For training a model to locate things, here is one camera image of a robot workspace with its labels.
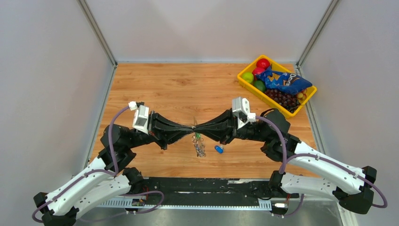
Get blue key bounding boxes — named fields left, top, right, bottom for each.
left=214, top=145, right=224, bottom=153

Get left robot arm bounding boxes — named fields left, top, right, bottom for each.
left=32, top=105, right=193, bottom=226

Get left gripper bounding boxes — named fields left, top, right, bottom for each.
left=126, top=110, right=193, bottom=149

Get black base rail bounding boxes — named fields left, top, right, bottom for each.
left=128, top=177, right=289, bottom=203

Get dark green ball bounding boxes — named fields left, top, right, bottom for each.
left=253, top=80, right=266, bottom=93

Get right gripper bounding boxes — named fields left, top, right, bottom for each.
left=193, top=108, right=268, bottom=145

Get bunch of dark grapes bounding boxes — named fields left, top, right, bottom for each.
left=265, top=89, right=301, bottom=113

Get white slotted cable duct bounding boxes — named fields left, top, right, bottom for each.
left=98, top=194, right=272, bottom=211

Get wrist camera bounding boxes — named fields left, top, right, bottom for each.
left=232, top=97, right=256, bottom=129
left=128, top=101, right=149, bottom=134

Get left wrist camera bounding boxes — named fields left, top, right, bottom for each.
left=128, top=101, right=149, bottom=134

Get small yellow red fruits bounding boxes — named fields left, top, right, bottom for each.
left=296, top=89, right=307, bottom=100

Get red ball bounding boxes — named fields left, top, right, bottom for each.
left=252, top=67, right=265, bottom=81
left=256, top=58, right=271, bottom=69

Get blue chips bag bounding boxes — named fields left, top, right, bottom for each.
left=256, top=66, right=313, bottom=95

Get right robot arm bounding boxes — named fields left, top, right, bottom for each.
left=194, top=109, right=377, bottom=214

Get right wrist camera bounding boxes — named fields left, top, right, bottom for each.
left=232, top=97, right=256, bottom=129

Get lime green ball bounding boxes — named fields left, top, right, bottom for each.
left=241, top=72, right=254, bottom=84

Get silver keyring holder with rings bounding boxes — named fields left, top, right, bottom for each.
left=192, top=132, right=206, bottom=158

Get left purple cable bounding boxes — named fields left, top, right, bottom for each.
left=31, top=106, right=132, bottom=224

